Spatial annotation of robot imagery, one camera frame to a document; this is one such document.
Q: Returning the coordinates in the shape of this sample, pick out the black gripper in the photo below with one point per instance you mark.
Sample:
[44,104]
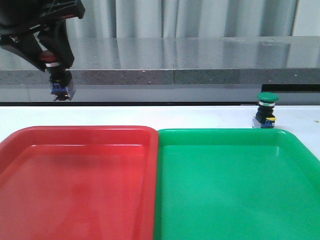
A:
[19,19]

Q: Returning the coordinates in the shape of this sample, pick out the red mushroom push button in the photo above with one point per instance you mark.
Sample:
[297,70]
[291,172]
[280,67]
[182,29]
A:
[62,85]

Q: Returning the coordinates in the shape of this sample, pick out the white pleated curtain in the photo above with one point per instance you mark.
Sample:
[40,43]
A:
[184,19]

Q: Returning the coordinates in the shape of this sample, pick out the red plastic tray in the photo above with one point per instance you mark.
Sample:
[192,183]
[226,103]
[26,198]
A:
[78,183]

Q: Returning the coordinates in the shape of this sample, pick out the grey granite counter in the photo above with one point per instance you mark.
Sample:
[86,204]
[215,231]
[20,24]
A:
[195,71]

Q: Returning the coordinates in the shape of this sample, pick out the green plastic tray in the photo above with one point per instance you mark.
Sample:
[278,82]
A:
[236,184]

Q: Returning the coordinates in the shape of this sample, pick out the green mushroom push button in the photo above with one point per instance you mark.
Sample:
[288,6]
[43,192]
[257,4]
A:
[264,117]

